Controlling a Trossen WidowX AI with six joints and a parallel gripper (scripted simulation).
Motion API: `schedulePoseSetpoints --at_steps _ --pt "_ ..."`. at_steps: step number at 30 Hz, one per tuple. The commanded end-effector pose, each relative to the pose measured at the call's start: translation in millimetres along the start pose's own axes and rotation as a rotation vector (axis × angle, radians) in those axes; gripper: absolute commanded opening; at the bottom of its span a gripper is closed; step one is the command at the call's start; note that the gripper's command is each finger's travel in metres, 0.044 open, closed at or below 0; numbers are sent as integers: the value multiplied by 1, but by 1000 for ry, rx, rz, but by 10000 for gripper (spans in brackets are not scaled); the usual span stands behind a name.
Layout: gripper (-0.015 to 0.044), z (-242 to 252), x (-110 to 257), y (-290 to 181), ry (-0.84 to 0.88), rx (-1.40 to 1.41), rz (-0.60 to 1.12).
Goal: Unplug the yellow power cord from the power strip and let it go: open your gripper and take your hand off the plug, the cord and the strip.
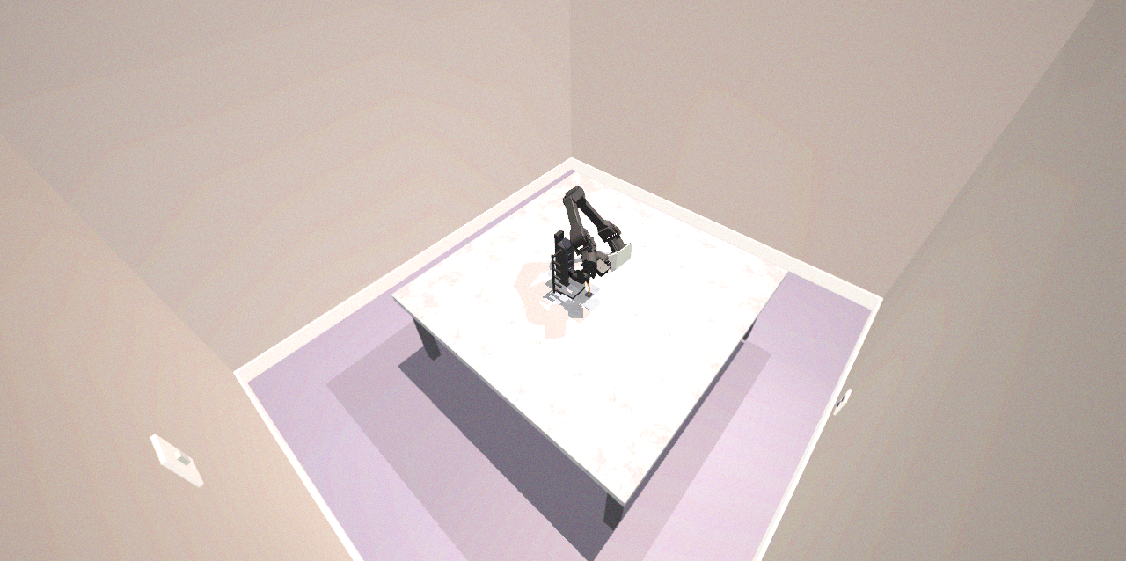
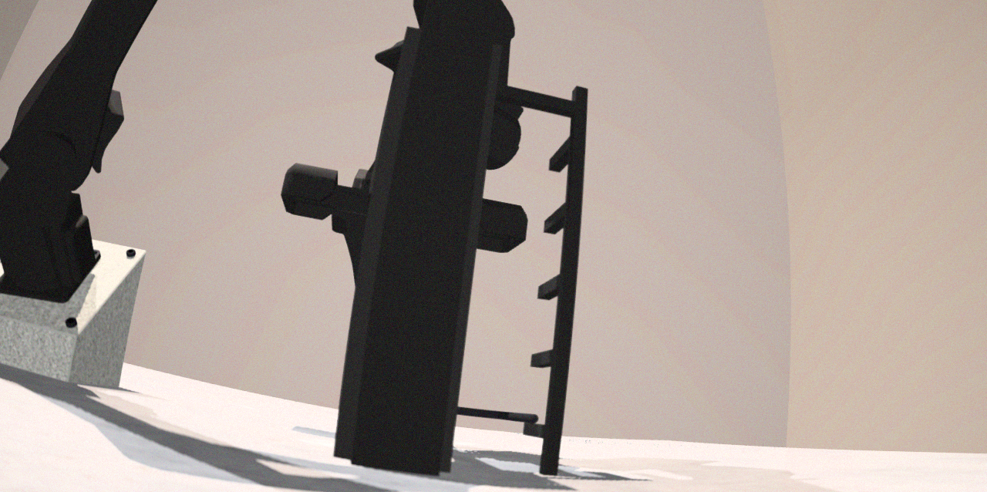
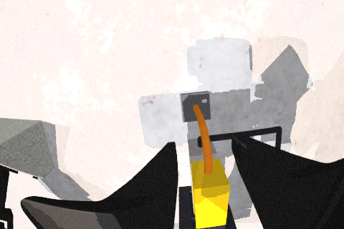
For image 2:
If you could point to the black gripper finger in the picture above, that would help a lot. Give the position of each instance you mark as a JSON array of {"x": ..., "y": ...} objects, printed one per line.
[{"x": 352, "y": 226}]

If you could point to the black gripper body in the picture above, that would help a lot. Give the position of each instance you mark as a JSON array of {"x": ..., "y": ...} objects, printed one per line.
[{"x": 314, "y": 192}]

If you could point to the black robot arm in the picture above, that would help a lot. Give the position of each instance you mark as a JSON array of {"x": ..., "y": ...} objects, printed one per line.
[{"x": 61, "y": 131}]

